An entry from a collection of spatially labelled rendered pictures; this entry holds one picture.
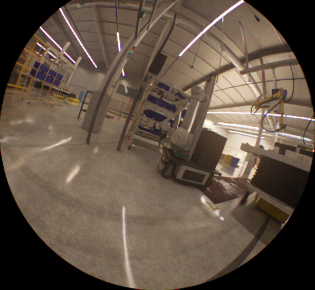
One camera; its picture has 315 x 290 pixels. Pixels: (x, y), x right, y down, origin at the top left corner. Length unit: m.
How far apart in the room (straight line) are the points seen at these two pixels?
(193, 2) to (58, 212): 10.71
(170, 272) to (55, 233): 0.59
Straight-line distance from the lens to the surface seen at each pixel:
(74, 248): 0.65
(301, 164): 1.33
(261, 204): 2.18
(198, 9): 10.31
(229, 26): 10.69
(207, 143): 1.45
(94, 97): 2.43
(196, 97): 1.22
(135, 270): 0.65
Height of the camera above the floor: 0.62
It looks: 3 degrees down
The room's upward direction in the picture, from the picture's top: 21 degrees clockwise
